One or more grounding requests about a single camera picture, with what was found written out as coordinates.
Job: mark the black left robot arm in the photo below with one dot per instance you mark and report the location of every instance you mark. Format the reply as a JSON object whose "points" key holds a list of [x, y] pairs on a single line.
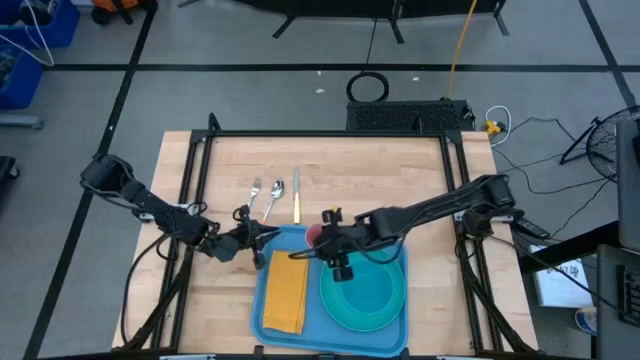
{"points": [[150, 205]]}

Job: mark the pink ribbed cup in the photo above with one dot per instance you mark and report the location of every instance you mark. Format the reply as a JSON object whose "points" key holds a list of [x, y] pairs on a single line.
{"points": [[311, 235]]}

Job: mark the blue plastic tray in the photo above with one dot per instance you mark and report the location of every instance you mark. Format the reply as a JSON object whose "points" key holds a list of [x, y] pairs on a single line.
{"points": [[320, 340]]}

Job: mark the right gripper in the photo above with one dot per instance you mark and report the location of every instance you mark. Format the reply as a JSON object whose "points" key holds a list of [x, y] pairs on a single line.
{"points": [[345, 237]]}

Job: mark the black table frame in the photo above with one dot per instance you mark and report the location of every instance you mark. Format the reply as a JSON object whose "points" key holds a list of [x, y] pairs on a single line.
{"points": [[325, 134]]}

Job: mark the grey cabinet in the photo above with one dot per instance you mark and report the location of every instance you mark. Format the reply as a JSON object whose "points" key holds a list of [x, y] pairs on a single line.
{"points": [[627, 190]]}

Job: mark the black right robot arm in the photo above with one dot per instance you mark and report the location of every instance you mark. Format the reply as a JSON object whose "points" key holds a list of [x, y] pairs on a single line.
{"points": [[440, 202]]}

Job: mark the blue bowl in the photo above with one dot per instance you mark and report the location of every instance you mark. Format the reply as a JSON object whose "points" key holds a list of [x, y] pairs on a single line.
{"points": [[372, 295]]}

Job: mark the grey metal base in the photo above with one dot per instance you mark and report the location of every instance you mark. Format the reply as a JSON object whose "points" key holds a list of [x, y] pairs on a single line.
{"points": [[20, 121]]}

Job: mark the black floor fan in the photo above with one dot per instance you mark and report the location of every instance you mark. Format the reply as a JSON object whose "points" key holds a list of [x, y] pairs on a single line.
{"points": [[600, 150]]}

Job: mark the black perforated metal box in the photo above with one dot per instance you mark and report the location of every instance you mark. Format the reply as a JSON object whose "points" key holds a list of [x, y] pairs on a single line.
{"points": [[405, 117]]}

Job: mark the large blue bin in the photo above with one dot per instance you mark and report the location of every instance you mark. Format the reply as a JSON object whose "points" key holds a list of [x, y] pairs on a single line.
{"points": [[60, 30]]}

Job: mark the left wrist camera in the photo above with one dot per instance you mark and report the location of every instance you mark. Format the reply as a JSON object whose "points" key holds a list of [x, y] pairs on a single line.
{"points": [[243, 215]]}

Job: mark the teal plate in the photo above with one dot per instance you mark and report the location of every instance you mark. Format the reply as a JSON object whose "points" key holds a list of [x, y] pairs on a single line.
{"points": [[331, 295]]}

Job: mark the small blue bin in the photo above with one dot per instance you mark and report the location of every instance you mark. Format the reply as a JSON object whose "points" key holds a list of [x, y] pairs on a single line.
{"points": [[25, 85]]}

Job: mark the yellow cloth napkin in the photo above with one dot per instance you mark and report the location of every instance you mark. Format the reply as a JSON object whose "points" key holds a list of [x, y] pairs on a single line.
{"points": [[286, 290]]}

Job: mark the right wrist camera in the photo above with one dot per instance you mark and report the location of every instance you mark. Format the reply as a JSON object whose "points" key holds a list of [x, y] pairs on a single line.
{"points": [[342, 270]]}

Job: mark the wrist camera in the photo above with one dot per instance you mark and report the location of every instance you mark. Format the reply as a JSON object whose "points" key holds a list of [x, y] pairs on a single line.
{"points": [[243, 215], [342, 270]]}

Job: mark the black partition panel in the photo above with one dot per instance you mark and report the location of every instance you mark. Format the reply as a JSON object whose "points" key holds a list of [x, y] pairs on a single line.
{"points": [[350, 7]]}

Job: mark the black desk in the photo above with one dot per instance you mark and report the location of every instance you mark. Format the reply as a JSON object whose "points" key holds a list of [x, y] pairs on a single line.
{"points": [[612, 300]]}

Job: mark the blue and white round object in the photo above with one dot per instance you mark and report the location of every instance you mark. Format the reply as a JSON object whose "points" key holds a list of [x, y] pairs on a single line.
{"points": [[587, 320]]}

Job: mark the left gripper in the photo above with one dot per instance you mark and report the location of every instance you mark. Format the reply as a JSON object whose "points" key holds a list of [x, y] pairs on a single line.
{"points": [[227, 247]]}

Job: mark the black remote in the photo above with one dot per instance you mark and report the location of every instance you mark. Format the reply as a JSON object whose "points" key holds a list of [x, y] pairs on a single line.
{"points": [[532, 231]]}

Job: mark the orange and black bag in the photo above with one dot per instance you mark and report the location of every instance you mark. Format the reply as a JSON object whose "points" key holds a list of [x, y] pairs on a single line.
{"points": [[112, 4]]}

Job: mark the yellow plug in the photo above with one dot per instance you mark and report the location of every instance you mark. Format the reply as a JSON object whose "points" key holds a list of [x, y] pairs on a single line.
{"points": [[492, 128]]}

